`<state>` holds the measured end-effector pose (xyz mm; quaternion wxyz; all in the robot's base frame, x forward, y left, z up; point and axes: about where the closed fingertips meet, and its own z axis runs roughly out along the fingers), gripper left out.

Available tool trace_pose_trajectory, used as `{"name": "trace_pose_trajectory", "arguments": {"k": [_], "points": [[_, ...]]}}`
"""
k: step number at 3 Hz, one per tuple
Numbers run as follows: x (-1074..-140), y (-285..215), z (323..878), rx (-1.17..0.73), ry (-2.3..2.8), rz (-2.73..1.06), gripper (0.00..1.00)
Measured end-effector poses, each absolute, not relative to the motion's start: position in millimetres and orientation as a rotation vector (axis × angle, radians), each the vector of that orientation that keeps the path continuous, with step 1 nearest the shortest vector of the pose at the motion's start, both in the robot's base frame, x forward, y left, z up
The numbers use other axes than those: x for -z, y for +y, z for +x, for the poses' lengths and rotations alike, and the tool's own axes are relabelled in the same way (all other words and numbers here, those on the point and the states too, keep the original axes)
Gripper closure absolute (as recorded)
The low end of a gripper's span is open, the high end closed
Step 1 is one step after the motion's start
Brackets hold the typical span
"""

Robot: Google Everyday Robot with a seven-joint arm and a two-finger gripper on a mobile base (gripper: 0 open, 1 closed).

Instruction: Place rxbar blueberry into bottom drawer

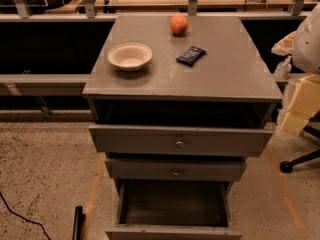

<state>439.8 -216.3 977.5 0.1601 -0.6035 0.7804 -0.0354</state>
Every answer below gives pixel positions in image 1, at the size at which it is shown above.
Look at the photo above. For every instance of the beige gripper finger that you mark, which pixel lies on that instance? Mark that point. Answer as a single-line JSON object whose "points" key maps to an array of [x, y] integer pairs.
{"points": [[301, 103], [284, 46]]}

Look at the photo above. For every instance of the dark blue rxbar wrapper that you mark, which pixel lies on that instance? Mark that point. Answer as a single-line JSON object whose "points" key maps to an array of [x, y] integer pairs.
{"points": [[191, 56]]}

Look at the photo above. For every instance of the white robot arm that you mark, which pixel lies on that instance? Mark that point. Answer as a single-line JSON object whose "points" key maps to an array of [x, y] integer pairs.
{"points": [[303, 45]]}

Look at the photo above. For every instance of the grey wooden drawer cabinet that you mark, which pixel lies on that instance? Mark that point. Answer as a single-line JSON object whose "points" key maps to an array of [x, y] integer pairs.
{"points": [[228, 87]]}

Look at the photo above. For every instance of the grey top drawer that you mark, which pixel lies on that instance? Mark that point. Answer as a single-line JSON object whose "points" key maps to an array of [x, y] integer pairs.
{"points": [[204, 141]]}

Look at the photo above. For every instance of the grey open bottom drawer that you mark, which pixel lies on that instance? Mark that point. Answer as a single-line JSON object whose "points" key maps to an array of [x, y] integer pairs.
{"points": [[172, 210]]}

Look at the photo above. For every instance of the grey middle drawer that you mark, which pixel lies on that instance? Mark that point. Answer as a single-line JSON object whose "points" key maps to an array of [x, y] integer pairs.
{"points": [[175, 170]]}

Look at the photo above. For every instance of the clear sanitizer bottle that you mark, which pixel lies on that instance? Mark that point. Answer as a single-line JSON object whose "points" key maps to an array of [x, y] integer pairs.
{"points": [[283, 69]]}

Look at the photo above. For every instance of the black office chair base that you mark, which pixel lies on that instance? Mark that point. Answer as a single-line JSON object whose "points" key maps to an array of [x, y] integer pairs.
{"points": [[299, 156]]}

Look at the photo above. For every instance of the orange fruit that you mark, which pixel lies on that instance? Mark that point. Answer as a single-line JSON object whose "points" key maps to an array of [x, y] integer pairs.
{"points": [[178, 24]]}

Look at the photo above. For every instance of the white paper bowl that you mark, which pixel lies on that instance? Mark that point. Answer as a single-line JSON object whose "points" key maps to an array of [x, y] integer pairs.
{"points": [[130, 56]]}

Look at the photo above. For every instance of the black bar on floor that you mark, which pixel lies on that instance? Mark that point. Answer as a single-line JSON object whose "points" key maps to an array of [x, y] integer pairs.
{"points": [[77, 225]]}

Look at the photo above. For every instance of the grey metal railing frame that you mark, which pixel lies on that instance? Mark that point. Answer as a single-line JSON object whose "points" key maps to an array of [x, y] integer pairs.
{"points": [[48, 47]]}

